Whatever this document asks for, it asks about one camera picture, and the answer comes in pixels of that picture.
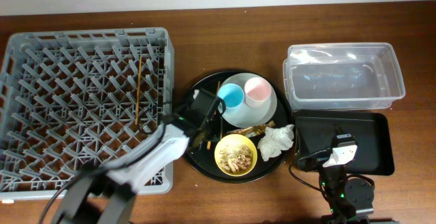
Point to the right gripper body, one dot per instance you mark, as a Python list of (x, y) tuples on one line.
[(313, 163)]

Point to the pink plastic cup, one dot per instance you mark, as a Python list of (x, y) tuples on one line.
[(257, 91)]

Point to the blue plastic cup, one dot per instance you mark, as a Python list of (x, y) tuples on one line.
[(232, 94)]

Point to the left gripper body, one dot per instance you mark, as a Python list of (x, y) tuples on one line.
[(207, 125)]

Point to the round black serving tray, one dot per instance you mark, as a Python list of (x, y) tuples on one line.
[(203, 160)]

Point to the gold snack wrapper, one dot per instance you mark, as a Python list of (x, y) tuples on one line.
[(252, 131)]

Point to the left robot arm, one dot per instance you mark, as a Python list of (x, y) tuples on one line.
[(106, 193)]

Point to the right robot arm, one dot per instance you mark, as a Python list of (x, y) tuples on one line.
[(350, 196)]

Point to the food scraps pile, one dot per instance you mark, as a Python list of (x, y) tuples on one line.
[(236, 159)]

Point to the black rectangular tray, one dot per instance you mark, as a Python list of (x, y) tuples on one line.
[(370, 131)]

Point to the grey plastic dishwasher rack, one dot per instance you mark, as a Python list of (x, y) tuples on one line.
[(69, 97)]

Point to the clear plastic bin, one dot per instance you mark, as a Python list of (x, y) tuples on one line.
[(342, 76)]

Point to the yellow bowl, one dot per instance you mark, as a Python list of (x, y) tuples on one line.
[(235, 140)]

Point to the light grey round plate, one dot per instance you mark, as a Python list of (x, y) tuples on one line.
[(245, 116)]

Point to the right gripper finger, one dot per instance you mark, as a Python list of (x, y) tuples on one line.
[(338, 130), (313, 134)]

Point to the white tissue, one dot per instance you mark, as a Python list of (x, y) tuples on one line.
[(275, 141)]

